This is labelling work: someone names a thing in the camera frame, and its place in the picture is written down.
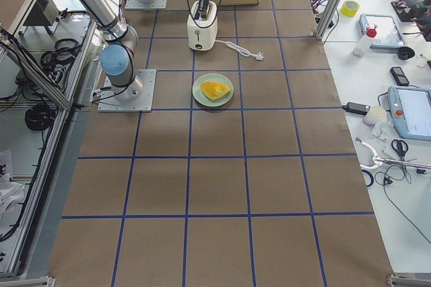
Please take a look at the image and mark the orange triangular pastry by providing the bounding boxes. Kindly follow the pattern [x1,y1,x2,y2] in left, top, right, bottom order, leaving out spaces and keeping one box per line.
[200,82,230,101]

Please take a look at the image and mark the black scissors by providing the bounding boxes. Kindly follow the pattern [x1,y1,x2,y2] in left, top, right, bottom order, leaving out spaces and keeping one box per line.
[391,139,409,161]

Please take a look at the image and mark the teach pendant tablet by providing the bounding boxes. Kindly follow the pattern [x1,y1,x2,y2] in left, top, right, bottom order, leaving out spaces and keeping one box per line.
[359,13,406,50]
[388,86,430,141]

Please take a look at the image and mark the white paper cup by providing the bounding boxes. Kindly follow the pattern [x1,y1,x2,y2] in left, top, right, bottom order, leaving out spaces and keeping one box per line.
[362,106,387,127]

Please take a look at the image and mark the black power adapter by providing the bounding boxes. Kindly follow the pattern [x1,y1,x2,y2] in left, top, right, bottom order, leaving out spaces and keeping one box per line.
[342,102,370,115]

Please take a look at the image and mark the teach pendant tablet far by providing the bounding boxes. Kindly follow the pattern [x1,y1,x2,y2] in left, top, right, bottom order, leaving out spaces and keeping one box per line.
[359,13,406,50]

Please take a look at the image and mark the white power cord with plug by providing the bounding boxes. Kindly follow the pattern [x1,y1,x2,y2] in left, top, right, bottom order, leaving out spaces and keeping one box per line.
[215,39,265,63]

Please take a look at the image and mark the white two-slot toaster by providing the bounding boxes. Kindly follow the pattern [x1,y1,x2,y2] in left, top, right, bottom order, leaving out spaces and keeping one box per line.
[187,1,218,51]

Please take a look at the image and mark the teach pendant tablet near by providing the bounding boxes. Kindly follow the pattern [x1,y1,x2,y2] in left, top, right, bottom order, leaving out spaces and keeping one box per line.
[388,86,430,141]

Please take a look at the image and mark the clear bottle red cap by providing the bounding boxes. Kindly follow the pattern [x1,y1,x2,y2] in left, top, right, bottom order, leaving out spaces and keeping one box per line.
[353,24,377,57]

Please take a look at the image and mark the yellow tape roll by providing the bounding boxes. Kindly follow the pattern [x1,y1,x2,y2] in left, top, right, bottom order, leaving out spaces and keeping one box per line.
[340,0,360,18]

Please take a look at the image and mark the light green plate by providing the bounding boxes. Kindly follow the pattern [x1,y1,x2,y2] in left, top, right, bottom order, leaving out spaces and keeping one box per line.
[192,73,234,107]

